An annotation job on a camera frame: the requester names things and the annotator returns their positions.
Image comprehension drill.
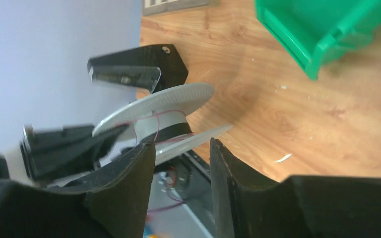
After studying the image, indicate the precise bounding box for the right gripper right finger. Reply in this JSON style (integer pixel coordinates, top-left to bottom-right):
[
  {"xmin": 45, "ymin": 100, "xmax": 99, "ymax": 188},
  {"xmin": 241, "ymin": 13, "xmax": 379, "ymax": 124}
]
[{"xmin": 210, "ymin": 138, "xmax": 381, "ymax": 238}]

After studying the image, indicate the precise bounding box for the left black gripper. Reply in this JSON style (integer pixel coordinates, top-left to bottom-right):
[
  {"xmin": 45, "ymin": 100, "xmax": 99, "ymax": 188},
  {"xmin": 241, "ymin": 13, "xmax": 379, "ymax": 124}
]
[{"xmin": 0, "ymin": 124, "xmax": 129, "ymax": 184}]

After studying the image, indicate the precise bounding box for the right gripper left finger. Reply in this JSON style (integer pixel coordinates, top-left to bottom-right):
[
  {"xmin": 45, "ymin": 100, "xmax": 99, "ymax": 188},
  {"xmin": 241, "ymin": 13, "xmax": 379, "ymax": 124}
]
[{"xmin": 0, "ymin": 140, "xmax": 155, "ymax": 238}]

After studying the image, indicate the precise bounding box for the grey cable spool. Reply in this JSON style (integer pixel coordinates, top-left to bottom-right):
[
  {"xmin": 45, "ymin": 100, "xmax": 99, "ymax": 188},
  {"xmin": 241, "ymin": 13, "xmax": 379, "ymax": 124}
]
[{"xmin": 92, "ymin": 83, "xmax": 232, "ymax": 165}]

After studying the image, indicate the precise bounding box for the black metronome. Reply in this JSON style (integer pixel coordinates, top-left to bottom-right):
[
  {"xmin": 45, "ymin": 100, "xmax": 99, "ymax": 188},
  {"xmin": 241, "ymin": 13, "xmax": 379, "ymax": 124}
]
[{"xmin": 87, "ymin": 44, "xmax": 189, "ymax": 94}]

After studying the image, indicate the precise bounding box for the wooden chessboard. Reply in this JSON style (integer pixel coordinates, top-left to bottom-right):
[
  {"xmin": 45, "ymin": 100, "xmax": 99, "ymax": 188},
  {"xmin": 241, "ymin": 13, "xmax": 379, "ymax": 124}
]
[{"xmin": 142, "ymin": 0, "xmax": 220, "ymax": 16}]

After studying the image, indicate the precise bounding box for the green plastic bin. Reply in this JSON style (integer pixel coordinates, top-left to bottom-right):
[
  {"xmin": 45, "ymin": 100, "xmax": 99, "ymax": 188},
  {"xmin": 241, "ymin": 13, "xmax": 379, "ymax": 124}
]
[{"xmin": 254, "ymin": 0, "xmax": 381, "ymax": 80}]

